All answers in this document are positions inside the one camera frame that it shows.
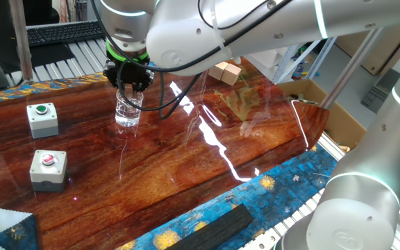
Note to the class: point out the clear glass beaker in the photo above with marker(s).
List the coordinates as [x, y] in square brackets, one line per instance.
[127, 116]

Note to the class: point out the red button switch box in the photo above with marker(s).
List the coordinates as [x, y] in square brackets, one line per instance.
[48, 172]

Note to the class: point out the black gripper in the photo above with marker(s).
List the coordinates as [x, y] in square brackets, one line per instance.
[134, 71]

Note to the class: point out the green button switch box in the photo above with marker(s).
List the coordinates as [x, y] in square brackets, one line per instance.
[42, 119]

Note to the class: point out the grey plastic crate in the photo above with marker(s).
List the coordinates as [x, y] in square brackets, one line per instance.
[377, 92]

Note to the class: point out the light wooden cube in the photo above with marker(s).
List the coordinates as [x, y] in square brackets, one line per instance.
[231, 74]
[217, 71]

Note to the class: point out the white metal shelf rack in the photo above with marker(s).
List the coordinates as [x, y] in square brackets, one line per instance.
[311, 57]

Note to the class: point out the open brown cardboard box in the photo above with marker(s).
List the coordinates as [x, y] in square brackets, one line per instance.
[339, 118]

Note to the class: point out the black computer keyboard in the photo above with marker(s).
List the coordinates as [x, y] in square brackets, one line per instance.
[64, 33]

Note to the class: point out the white foam blocks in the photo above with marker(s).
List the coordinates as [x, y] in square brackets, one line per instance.
[266, 59]

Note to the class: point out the brown cardboard panel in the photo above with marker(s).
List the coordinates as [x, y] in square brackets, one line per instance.
[377, 52]

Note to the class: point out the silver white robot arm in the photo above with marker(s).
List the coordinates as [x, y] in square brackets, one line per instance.
[255, 21]

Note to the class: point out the rusty brown metal post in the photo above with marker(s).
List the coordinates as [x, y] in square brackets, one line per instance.
[21, 41]

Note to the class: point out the glossy wood grain mat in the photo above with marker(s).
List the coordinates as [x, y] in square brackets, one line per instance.
[151, 156]

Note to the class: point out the black desk pad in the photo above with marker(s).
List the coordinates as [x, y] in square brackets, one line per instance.
[47, 55]

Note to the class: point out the diagonal aluminium strut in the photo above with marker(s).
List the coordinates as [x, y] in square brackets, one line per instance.
[352, 67]

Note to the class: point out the black ridged bar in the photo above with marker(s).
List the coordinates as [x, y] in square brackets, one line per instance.
[214, 229]

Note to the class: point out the blue starry print cloth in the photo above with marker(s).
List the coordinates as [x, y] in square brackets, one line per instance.
[16, 236]

